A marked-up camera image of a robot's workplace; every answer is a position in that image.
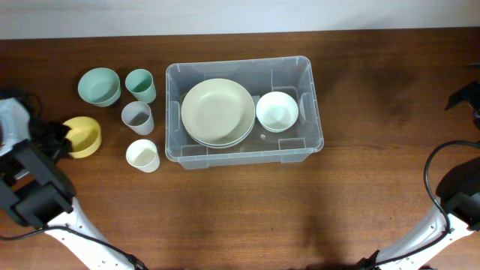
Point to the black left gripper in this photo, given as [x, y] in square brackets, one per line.
[64, 148]

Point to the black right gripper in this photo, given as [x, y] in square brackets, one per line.
[472, 94]

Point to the yellow small bowl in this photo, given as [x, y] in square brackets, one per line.
[84, 135]

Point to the beige bowl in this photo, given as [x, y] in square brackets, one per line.
[218, 113]
[240, 143]

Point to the white small bowl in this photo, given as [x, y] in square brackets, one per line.
[277, 111]

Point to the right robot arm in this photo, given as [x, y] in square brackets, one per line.
[455, 215]

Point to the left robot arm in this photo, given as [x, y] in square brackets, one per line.
[36, 193]

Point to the green small bowl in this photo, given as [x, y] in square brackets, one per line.
[100, 87]

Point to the grey cup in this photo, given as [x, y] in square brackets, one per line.
[138, 117]

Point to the cream cup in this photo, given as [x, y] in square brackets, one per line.
[143, 155]

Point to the green cup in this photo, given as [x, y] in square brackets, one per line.
[141, 85]

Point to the clear plastic storage bin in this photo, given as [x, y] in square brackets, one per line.
[292, 75]

